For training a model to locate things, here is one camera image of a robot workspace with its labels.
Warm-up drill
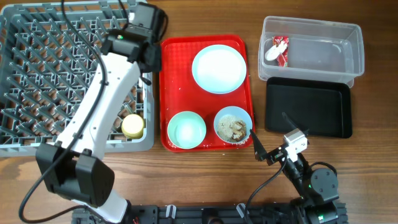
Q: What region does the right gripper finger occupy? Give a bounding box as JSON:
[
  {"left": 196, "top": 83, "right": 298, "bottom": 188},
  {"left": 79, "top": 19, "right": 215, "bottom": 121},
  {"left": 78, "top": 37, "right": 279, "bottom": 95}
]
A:
[
  {"left": 250, "top": 129, "right": 267, "bottom": 161},
  {"left": 282, "top": 112, "right": 308, "bottom": 136}
]

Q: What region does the red snack wrapper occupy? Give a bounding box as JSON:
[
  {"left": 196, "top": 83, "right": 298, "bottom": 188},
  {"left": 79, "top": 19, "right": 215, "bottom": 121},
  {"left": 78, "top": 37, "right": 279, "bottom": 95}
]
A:
[{"left": 272, "top": 36, "right": 289, "bottom": 67}]

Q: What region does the yellow cup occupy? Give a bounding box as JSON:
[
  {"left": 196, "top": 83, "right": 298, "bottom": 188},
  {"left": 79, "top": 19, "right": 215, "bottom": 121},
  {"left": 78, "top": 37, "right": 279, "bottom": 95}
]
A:
[{"left": 121, "top": 114, "right": 145, "bottom": 139}]

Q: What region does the green bowl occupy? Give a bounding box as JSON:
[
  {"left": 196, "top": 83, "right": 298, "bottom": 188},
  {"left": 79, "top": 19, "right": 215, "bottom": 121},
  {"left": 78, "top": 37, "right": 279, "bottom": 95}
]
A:
[{"left": 167, "top": 111, "right": 206, "bottom": 149}]

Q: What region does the white napkin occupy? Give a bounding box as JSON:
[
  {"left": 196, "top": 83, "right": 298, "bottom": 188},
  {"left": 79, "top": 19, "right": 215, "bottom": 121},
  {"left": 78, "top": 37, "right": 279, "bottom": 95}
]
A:
[{"left": 264, "top": 41, "right": 288, "bottom": 61}]

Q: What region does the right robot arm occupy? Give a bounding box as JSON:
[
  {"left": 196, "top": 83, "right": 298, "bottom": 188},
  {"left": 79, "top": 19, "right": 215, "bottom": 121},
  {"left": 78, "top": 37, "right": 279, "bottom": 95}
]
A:
[{"left": 243, "top": 113, "right": 340, "bottom": 223}]

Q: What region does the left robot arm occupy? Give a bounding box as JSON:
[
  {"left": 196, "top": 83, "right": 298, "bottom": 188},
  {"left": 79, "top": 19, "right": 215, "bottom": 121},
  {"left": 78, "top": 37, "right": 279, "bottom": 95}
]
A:
[{"left": 35, "top": 28, "right": 162, "bottom": 223}]

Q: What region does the grey dishwasher rack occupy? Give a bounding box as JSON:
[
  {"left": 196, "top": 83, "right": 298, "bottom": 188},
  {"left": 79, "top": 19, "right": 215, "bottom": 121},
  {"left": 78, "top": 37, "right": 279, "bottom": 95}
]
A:
[{"left": 1, "top": 1, "right": 137, "bottom": 157}]

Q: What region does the black tray bin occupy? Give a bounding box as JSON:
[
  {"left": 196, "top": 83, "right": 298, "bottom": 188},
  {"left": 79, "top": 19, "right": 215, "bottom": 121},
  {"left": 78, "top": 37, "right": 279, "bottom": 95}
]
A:
[{"left": 265, "top": 77, "right": 353, "bottom": 139}]

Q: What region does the blue bowl with food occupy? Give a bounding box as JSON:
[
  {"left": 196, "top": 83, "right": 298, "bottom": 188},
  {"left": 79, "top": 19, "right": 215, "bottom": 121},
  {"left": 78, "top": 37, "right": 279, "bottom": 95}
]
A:
[{"left": 213, "top": 106, "right": 254, "bottom": 145}]

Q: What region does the red plastic tray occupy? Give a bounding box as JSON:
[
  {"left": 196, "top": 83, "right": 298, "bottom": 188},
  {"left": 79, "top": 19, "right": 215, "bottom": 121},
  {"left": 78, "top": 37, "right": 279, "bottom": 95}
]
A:
[{"left": 159, "top": 34, "right": 254, "bottom": 152}]

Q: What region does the light blue plate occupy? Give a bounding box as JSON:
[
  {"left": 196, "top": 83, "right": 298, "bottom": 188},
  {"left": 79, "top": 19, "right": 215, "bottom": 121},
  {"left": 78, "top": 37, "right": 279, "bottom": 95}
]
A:
[{"left": 192, "top": 44, "right": 247, "bottom": 95}]

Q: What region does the clear plastic bin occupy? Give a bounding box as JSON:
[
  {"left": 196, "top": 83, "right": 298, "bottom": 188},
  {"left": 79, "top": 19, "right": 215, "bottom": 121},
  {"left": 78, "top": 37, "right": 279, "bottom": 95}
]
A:
[{"left": 257, "top": 16, "right": 364, "bottom": 88}]

